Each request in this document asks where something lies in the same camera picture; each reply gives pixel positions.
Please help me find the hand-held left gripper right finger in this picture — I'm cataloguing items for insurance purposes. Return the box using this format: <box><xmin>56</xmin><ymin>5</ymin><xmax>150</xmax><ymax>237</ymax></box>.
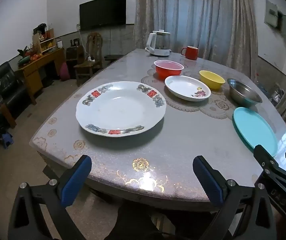
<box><xmin>192</xmin><ymin>155</ymin><xmax>277</xmax><ymax>240</ymax></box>

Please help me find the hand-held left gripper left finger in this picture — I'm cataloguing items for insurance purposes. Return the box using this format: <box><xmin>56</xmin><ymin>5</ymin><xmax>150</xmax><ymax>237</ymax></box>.
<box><xmin>8</xmin><ymin>154</ymin><xmax>92</xmax><ymax>240</ymax></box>

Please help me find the teal plastic plate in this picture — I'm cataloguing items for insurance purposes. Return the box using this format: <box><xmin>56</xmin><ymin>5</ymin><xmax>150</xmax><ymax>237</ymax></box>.
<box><xmin>233</xmin><ymin>107</ymin><xmax>278</xmax><ymax>157</ymax></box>

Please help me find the stainless steel bowl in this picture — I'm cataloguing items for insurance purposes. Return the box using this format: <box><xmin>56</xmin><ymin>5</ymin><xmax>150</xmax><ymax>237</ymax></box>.
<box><xmin>227</xmin><ymin>78</ymin><xmax>263</xmax><ymax>107</ymax></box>

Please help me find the large white patterned plate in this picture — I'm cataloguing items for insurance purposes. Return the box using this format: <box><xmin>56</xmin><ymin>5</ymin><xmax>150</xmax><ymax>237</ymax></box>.
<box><xmin>75</xmin><ymin>81</ymin><xmax>167</xmax><ymax>138</ymax></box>

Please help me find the yellow plastic bowl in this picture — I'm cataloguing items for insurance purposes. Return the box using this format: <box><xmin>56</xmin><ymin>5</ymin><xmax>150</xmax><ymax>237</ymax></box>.
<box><xmin>199</xmin><ymin>70</ymin><xmax>226</xmax><ymax>90</ymax></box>

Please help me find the white floral plate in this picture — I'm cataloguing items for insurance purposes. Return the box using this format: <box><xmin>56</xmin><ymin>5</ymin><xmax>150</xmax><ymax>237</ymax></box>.
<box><xmin>164</xmin><ymin>75</ymin><xmax>212</xmax><ymax>102</ymax></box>

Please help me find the red plastic bowl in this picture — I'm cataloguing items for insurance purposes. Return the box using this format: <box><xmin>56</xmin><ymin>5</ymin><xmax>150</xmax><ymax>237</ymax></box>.
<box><xmin>154</xmin><ymin>60</ymin><xmax>185</xmax><ymax>80</ymax></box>

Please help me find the blue plastic stool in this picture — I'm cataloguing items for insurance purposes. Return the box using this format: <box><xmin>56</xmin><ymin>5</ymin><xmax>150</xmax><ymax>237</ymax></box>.
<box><xmin>1</xmin><ymin>132</ymin><xmax>14</xmax><ymax>149</ymax></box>

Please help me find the pink bag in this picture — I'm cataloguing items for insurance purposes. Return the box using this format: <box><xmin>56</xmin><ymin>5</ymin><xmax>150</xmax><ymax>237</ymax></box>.
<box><xmin>60</xmin><ymin>62</ymin><xmax>70</xmax><ymax>81</ymax></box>

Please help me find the carved wooden chair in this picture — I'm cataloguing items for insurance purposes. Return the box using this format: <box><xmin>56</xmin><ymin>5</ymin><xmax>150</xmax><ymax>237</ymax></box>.
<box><xmin>73</xmin><ymin>32</ymin><xmax>103</xmax><ymax>87</ymax></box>

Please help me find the black leather sofa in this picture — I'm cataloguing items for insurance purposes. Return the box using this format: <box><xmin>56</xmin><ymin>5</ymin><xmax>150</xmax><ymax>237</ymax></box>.
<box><xmin>0</xmin><ymin>61</ymin><xmax>27</xmax><ymax>120</ymax></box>

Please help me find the wooden cabinet with clutter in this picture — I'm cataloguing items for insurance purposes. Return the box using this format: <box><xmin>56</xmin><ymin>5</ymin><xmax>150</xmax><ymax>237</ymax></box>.
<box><xmin>16</xmin><ymin>47</ymin><xmax>66</xmax><ymax>105</ymax></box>

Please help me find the red mug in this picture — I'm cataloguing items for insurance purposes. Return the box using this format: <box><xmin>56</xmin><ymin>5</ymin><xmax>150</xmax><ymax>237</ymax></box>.
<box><xmin>181</xmin><ymin>46</ymin><xmax>199</xmax><ymax>60</ymax></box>

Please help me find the dark small cabinet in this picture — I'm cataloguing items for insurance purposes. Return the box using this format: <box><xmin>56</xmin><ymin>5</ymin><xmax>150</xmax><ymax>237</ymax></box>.
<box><xmin>65</xmin><ymin>45</ymin><xmax>84</xmax><ymax>67</ymax></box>

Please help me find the small wooden shelf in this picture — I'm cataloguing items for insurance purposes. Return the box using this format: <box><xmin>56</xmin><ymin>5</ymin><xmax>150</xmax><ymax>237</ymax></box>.
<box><xmin>32</xmin><ymin>29</ymin><xmax>57</xmax><ymax>54</ymax></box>

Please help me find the white electric kettle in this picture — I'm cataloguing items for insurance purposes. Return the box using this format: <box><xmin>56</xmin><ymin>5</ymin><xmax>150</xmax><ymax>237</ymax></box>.
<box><xmin>145</xmin><ymin>30</ymin><xmax>172</xmax><ymax>57</ymax></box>

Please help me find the wall electrical panel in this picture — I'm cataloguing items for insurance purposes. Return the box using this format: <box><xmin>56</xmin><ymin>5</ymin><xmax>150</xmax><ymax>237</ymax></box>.
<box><xmin>264</xmin><ymin>0</ymin><xmax>286</xmax><ymax>33</ymax></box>

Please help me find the black wall television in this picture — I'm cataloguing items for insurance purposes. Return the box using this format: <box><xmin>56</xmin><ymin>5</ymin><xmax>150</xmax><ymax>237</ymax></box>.
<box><xmin>79</xmin><ymin>0</ymin><xmax>127</xmax><ymax>30</ymax></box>

